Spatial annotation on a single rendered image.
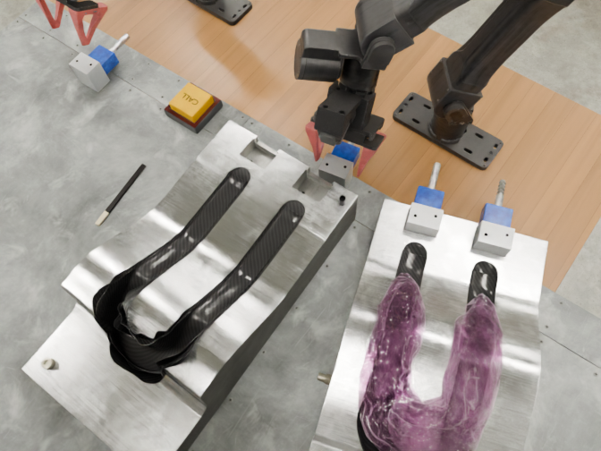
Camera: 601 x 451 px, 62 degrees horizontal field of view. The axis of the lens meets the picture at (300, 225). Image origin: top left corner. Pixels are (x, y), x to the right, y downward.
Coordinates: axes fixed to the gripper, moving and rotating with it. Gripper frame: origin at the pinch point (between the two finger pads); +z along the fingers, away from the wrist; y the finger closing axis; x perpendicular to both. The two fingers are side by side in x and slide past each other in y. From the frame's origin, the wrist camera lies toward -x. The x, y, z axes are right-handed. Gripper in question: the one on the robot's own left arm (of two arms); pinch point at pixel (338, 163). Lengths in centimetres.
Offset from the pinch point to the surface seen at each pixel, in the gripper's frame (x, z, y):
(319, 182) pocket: -6.3, 0.8, -0.8
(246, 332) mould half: -32.3, 10.1, 1.0
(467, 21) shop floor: 156, 11, 0
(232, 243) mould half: -20.9, 7.1, -8.3
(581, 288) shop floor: 73, 58, 69
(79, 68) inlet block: -2, -1, -54
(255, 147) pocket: -4.3, 0.1, -14.0
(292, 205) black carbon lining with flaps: -12.7, 2.3, -2.6
